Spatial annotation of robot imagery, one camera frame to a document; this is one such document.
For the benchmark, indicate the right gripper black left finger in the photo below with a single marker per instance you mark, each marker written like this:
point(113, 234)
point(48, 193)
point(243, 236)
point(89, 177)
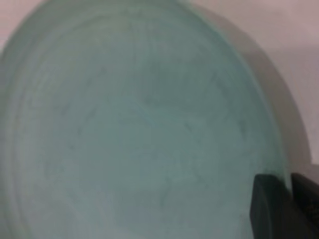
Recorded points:
point(271, 211)

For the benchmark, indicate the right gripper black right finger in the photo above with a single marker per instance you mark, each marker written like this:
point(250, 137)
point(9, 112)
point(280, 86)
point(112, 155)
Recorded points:
point(309, 206)

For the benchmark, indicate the green round plate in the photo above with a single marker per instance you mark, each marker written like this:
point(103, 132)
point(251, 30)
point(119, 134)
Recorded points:
point(129, 129)

